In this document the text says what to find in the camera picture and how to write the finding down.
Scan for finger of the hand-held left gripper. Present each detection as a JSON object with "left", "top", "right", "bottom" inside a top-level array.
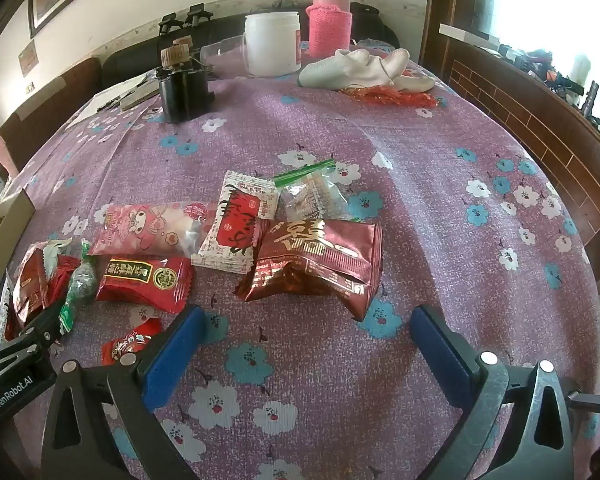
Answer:
[{"left": 16, "top": 299, "right": 71, "bottom": 358}]

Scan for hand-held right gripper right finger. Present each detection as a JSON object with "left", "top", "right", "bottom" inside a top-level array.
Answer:
[{"left": 409, "top": 304, "right": 600, "bottom": 480}]

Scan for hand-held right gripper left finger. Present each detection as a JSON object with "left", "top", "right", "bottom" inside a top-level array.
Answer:
[{"left": 35, "top": 304, "right": 207, "bottom": 480}]

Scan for bright red snack packet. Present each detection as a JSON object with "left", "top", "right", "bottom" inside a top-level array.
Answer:
[{"left": 4, "top": 241, "right": 82, "bottom": 340}]

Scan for small red candy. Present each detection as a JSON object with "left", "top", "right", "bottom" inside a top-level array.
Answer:
[{"left": 102, "top": 318, "right": 164, "bottom": 367}]

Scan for green candy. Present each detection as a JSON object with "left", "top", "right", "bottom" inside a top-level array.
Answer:
[{"left": 59, "top": 239, "right": 99, "bottom": 334}]

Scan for red packet with round emblem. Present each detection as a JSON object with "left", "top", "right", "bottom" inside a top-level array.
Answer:
[{"left": 95, "top": 256, "right": 196, "bottom": 314}]

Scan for pale green snack packet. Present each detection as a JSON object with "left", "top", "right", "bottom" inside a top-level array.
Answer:
[{"left": 42, "top": 239, "right": 73, "bottom": 263}]

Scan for pink rabbit print snack packet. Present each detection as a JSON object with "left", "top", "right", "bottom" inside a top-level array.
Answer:
[{"left": 89, "top": 201, "right": 217, "bottom": 257}]

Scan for dark red foil snack packet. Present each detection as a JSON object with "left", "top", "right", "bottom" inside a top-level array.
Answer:
[
  {"left": 257, "top": 217, "right": 384, "bottom": 297},
  {"left": 234, "top": 259, "right": 376, "bottom": 322}
]

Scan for white and red snack packet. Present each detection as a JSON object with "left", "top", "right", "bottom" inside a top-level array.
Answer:
[{"left": 191, "top": 170, "right": 279, "bottom": 274}]

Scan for clear zip bag green strip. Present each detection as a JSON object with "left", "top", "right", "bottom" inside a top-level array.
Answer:
[{"left": 273, "top": 159, "right": 362, "bottom": 222}]

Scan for white paper sheet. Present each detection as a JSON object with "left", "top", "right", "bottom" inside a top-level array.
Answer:
[{"left": 65, "top": 74, "right": 153, "bottom": 131}]

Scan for brown armchair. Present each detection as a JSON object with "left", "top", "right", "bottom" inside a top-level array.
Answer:
[{"left": 0, "top": 57, "right": 102, "bottom": 182}]

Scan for black pen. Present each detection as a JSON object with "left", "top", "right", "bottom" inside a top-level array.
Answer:
[{"left": 96, "top": 94, "right": 131, "bottom": 112}]

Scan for wooden cabinet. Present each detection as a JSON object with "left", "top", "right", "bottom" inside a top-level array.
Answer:
[{"left": 439, "top": 24, "right": 600, "bottom": 291}]

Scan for brown notebook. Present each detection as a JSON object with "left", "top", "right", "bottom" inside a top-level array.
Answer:
[{"left": 120, "top": 81, "right": 162, "bottom": 112}]

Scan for black device with wooden spool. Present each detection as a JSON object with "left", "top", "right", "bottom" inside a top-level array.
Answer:
[
  {"left": 172, "top": 35, "right": 206, "bottom": 61},
  {"left": 157, "top": 43, "right": 216, "bottom": 124}
]

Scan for orange-red plastic wrapper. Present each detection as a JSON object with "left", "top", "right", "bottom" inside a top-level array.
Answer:
[{"left": 340, "top": 85, "right": 439, "bottom": 109}]

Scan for white socks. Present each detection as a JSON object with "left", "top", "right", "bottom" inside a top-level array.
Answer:
[{"left": 298, "top": 48, "right": 437, "bottom": 94}]

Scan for grey flashlight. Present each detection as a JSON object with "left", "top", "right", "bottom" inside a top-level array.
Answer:
[{"left": 579, "top": 80, "right": 600, "bottom": 113}]

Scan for white mug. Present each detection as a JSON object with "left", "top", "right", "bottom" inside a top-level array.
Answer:
[{"left": 243, "top": 11, "right": 302, "bottom": 76}]

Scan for pink lidded jar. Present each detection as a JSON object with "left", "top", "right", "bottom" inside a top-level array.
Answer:
[{"left": 307, "top": 0, "right": 354, "bottom": 58}]

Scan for small framed wall picture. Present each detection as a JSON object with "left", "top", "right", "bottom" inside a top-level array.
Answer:
[{"left": 18, "top": 39, "right": 38, "bottom": 78}]

